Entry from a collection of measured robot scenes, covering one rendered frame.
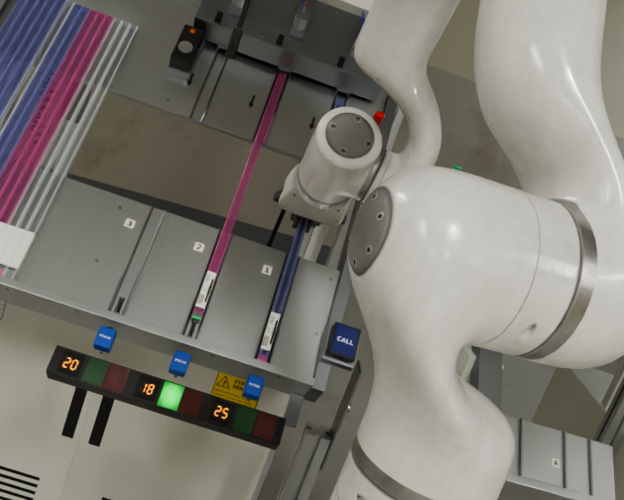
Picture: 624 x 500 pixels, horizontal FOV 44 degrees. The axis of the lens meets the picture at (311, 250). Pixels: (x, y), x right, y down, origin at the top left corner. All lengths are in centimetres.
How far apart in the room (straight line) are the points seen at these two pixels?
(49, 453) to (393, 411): 112
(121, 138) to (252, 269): 317
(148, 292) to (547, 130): 71
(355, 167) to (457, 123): 379
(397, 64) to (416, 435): 49
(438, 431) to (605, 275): 16
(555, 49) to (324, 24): 85
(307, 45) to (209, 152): 302
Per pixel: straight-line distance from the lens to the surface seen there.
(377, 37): 93
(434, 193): 52
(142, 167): 437
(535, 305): 55
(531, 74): 62
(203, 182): 441
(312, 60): 137
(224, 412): 114
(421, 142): 96
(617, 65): 520
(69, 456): 163
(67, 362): 115
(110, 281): 118
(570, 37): 63
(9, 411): 162
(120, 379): 114
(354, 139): 96
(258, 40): 137
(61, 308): 116
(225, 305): 118
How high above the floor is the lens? 117
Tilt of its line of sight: 14 degrees down
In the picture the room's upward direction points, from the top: 20 degrees clockwise
